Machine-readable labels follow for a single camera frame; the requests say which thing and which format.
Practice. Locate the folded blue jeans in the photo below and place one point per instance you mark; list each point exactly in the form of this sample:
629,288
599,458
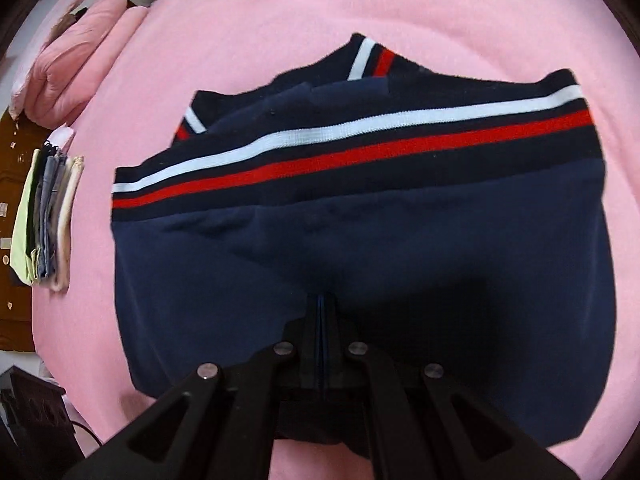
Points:
49,220

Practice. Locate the pink frilled pillow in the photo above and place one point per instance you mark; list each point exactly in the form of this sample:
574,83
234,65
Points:
42,45

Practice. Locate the navy and red baseball jacket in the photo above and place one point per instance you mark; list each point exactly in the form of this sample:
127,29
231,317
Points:
380,240

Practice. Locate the folded pink quilt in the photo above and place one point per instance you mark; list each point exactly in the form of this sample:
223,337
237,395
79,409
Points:
85,60

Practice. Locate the pink fleece bed blanket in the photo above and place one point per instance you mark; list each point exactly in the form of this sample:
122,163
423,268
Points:
280,25

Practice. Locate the beige folded garment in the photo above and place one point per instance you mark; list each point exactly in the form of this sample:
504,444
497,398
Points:
66,220

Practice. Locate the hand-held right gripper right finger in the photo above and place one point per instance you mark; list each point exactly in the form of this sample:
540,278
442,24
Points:
390,385

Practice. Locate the light green folded garment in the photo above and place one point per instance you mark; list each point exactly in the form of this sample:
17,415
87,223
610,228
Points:
22,240

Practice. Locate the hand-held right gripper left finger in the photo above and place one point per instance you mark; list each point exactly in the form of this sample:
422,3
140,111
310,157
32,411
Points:
250,385

